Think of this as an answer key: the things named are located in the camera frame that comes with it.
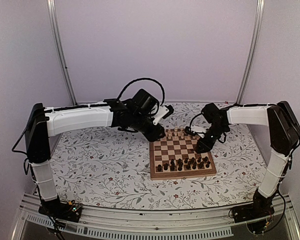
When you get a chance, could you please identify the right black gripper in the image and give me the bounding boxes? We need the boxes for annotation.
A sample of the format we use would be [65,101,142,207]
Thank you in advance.
[195,124,228,154]

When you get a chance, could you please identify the wooden chess board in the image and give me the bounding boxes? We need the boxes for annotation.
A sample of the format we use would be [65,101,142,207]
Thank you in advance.
[149,128,217,181]

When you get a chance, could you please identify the dark chess piece front corner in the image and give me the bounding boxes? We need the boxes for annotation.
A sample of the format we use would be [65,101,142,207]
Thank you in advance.
[157,164,162,172]

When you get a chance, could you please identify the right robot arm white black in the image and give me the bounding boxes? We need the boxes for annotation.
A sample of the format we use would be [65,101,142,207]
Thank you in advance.
[190,101,300,218]

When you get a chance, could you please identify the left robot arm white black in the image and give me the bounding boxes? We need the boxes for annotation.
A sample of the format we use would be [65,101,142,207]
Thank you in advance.
[20,89,174,217]

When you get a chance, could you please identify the floral patterned table mat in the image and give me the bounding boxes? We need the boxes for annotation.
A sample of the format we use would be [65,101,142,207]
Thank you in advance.
[50,125,267,210]

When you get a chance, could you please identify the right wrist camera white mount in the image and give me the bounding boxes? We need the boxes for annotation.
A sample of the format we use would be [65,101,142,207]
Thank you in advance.
[184,125,207,138]

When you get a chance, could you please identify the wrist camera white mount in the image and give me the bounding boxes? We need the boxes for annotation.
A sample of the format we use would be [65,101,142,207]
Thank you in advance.
[152,105,174,126]
[184,125,207,138]

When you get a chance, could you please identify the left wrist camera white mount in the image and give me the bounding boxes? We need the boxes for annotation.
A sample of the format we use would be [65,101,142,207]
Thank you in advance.
[152,105,174,126]

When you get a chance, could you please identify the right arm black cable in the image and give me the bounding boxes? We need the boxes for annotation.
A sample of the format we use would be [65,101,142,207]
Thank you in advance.
[189,112,203,131]

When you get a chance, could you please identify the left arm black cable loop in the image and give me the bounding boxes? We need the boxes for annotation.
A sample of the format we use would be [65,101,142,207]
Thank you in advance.
[117,77,166,106]

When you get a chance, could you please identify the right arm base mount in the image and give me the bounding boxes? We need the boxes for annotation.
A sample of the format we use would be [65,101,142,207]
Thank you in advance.
[228,197,275,235]

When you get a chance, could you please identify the front aluminium rail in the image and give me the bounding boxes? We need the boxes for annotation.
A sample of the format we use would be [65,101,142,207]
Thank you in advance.
[11,194,300,240]

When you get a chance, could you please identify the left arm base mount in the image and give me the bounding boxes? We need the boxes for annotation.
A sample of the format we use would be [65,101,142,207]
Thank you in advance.
[38,196,83,223]

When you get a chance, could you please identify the right aluminium frame post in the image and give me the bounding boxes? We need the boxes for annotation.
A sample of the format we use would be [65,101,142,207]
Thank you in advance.
[235,0,265,104]

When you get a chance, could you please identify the aluminium frame post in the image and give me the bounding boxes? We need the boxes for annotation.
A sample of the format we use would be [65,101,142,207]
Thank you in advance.
[46,0,78,105]
[235,0,265,104]

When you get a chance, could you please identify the left aluminium frame post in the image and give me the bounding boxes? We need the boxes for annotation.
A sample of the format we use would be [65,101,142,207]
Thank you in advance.
[46,0,78,105]

